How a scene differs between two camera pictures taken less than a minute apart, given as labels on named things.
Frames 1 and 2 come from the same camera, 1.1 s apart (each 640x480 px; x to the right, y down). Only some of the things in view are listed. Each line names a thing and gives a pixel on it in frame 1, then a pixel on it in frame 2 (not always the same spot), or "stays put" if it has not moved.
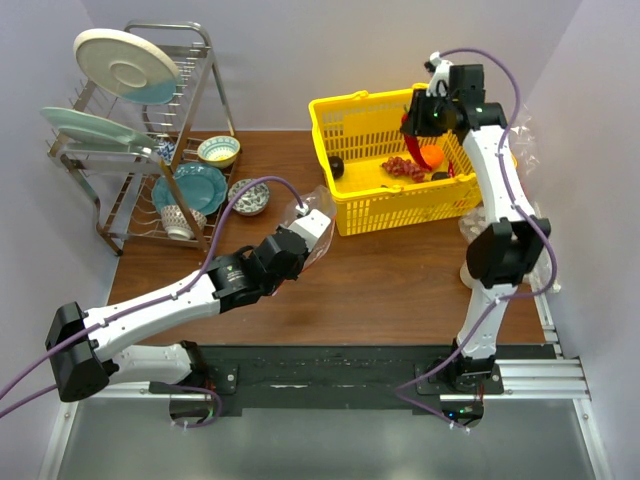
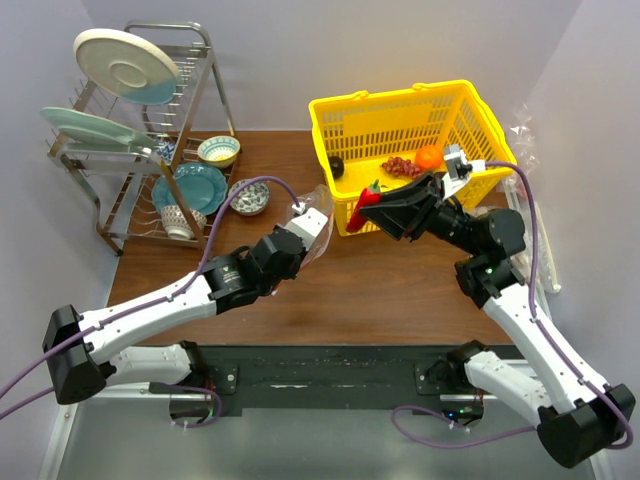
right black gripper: [417, 123] → [408, 220]
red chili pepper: [412, 142] → [370, 196]
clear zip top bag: [318, 198] stays put
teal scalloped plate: [202, 186] stays put
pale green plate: [79, 128] stays put
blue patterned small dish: [166, 150] stays put
